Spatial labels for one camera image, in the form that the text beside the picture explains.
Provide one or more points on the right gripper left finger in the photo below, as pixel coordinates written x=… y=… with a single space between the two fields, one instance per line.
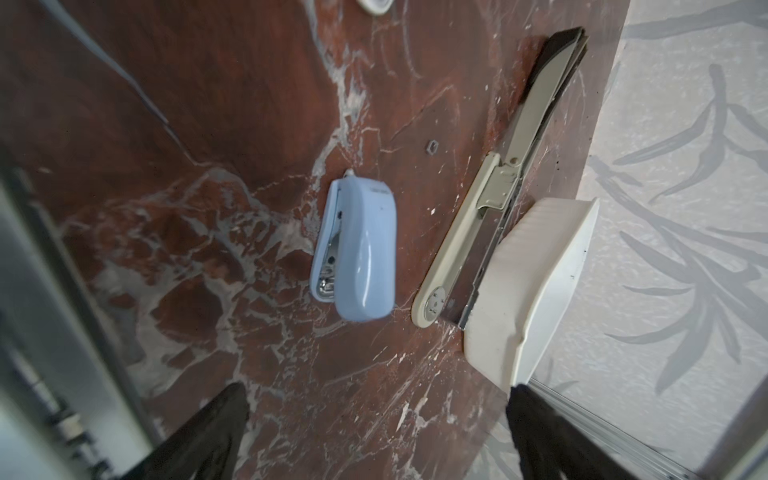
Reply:
x=206 y=446

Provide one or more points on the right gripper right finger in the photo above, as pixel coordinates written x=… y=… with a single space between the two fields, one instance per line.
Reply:
x=549 y=447

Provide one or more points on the large beige black stapler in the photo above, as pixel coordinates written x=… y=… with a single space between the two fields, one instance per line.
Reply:
x=485 y=213

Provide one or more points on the small white stapler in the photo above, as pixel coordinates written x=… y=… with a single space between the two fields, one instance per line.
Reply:
x=375 y=7

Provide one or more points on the white oval tray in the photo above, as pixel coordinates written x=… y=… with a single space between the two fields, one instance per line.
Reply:
x=530 y=281

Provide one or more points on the loose single metal staple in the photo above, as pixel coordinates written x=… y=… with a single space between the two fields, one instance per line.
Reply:
x=432 y=147

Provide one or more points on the aluminium front rail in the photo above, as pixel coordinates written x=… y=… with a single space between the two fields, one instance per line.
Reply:
x=47 y=316

